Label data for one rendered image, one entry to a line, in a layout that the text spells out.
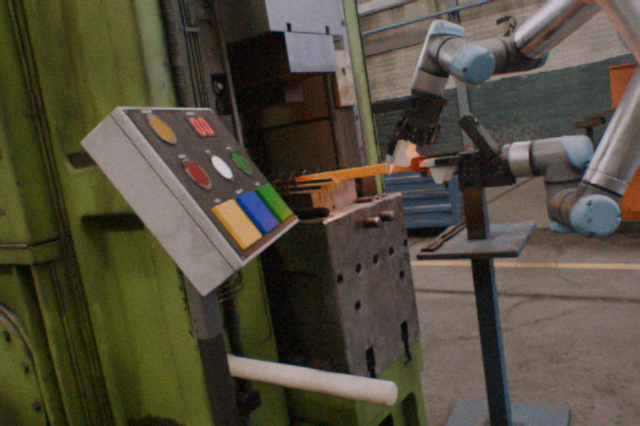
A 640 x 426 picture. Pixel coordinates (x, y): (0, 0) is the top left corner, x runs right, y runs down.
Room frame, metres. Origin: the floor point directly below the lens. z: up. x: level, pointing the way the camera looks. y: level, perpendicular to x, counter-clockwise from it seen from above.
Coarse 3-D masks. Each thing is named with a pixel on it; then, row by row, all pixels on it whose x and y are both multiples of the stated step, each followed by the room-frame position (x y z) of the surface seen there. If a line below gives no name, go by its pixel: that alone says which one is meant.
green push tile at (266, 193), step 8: (256, 192) 0.99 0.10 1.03; (264, 192) 1.00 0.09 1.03; (272, 192) 1.04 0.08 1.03; (264, 200) 0.99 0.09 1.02; (272, 200) 1.01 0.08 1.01; (280, 200) 1.05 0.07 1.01; (272, 208) 0.99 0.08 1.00; (280, 208) 1.01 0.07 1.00; (288, 208) 1.05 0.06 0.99; (280, 216) 0.99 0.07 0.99; (288, 216) 1.02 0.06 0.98
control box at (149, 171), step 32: (96, 128) 0.79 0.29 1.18; (128, 128) 0.78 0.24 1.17; (192, 128) 0.95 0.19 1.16; (224, 128) 1.10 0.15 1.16; (96, 160) 0.80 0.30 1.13; (128, 160) 0.78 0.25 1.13; (160, 160) 0.78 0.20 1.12; (192, 160) 0.86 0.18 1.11; (224, 160) 0.97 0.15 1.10; (128, 192) 0.79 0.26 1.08; (160, 192) 0.78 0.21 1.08; (192, 192) 0.78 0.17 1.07; (224, 192) 0.88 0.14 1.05; (160, 224) 0.78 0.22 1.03; (192, 224) 0.77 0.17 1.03; (288, 224) 1.01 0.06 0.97; (192, 256) 0.77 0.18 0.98; (224, 256) 0.76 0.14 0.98
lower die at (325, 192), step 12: (312, 180) 1.49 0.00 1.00; (324, 180) 1.46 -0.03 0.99; (348, 180) 1.51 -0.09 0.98; (276, 192) 1.50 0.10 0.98; (300, 192) 1.40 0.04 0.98; (312, 192) 1.38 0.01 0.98; (324, 192) 1.41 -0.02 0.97; (336, 192) 1.46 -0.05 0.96; (348, 192) 1.50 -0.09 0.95; (288, 204) 1.42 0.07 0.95; (300, 204) 1.39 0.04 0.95; (312, 204) 1.37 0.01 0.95; (324, 204) 1.41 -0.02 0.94; (336, 204) 1.45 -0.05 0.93; (348, 204) 1.49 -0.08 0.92
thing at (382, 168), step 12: (420, 156) 1.32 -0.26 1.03; (432, 156) 1.28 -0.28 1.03; (444, 156) 1.27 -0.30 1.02; (360, 168) 1.40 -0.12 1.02; (372, 168) 1.38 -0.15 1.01; (384, 168) 1.36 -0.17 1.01; (396, 168) 1.34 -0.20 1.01; (408, 168) 1.32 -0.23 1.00; (420, 168) 1.30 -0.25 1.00; (300, 180) 1.52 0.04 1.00; (336, 180) 1.45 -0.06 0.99
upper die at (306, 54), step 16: (240, 48) 1.46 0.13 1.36; (256, 48) 1.43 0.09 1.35; (272, 48) 1.40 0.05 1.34; (288, 48) 1.37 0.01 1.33; (304, 48) 1.42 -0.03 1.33; (320, 48) 1.48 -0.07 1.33; (240, 64) 1.47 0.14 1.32; (256, 64) 1.43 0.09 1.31; (272, 64) 1.40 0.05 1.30; (288, 64) 1.37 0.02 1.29; (304, 64) 1.42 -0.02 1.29; (320, 64) 1.47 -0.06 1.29; (336, 64) 1.53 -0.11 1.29; (240, 80) 1.47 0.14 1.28; (256, 80) 1.44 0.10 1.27; (272, 80) 1.49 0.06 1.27
